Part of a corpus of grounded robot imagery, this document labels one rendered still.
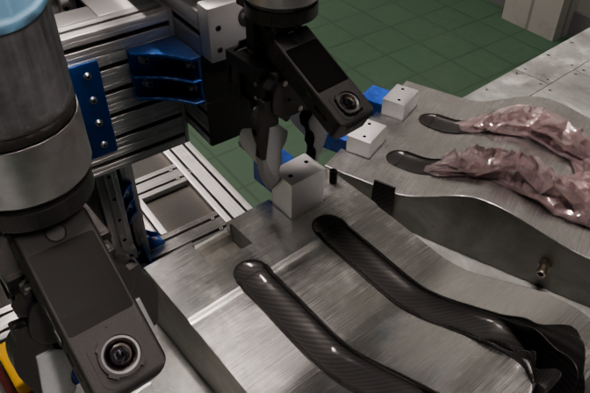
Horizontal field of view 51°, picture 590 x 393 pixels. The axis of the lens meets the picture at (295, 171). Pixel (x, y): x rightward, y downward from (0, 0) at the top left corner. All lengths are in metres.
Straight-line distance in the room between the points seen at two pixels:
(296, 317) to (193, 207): 1.14
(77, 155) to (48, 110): 0.04
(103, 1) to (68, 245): 0.75
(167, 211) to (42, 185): 1.40
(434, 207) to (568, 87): 0.49
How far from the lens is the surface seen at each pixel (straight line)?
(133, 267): 0.44
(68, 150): 0.36
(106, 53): 1.04
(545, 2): 3.17
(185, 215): 1.73
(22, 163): 0.35
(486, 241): 0.79
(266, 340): 0.61
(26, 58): 0.32
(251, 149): 0.69
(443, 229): 0.81
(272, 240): 0.69
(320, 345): 0.62
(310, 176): 0.69
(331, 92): 0.58
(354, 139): 0.85
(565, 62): 1.28
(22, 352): 0.45
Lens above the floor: 1.38
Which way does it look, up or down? 40 degrees down
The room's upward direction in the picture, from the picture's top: straight up
